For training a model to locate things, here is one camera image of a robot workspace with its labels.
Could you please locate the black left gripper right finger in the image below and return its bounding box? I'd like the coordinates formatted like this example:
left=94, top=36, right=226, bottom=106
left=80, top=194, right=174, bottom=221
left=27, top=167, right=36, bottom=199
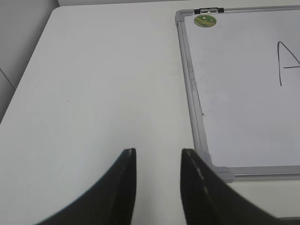
left=180, top=149, right=286, bottom=225

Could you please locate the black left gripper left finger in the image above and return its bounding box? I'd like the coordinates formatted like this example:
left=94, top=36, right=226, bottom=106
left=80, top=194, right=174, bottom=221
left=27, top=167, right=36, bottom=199
left=40, top=148, right=136, bottom=225

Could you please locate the round green magnet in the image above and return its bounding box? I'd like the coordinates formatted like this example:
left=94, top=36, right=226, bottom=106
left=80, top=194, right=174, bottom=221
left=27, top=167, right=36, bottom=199
left=194, top=15, right=217, bottom=28

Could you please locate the white whiteboard with aluminium frame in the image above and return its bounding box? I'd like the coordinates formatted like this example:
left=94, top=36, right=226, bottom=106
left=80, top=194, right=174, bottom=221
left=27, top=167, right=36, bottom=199
left=175, top=5, right=300, bottom=182

